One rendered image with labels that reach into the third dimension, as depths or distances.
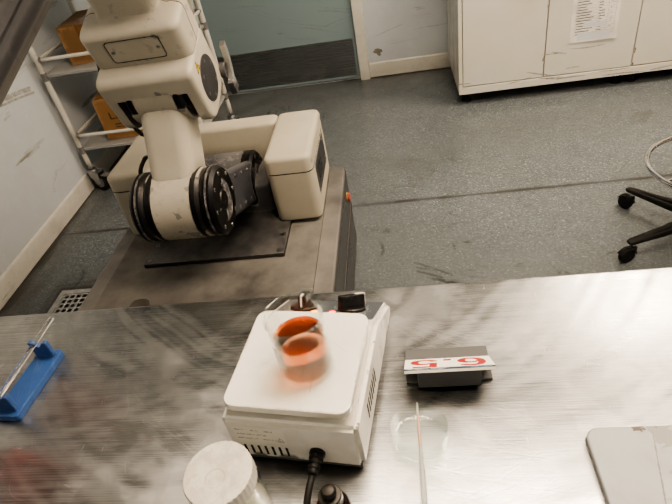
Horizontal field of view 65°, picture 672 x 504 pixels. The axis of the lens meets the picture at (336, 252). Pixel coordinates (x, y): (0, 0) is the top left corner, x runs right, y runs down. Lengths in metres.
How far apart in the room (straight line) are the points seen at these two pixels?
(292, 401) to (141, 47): 0.92
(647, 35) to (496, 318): 2.52
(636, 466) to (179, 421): 0.44
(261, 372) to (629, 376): 0.37
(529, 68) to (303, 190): 1.74
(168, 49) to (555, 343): 0.95
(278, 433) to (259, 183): 1.12
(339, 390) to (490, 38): 2.48
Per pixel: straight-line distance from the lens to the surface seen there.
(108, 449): 0.65
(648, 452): 0.56
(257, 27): 3.43
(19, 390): 0.76
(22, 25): 0.54
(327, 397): 0.48
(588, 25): 2.94
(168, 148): 1.29
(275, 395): 0.50
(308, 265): 1.37
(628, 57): 3.07
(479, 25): 2.82
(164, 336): 0.73
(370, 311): 0.60
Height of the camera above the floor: 1.22
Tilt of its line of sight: 38 degrees down
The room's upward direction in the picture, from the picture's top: 12 degrees counter-clockwise
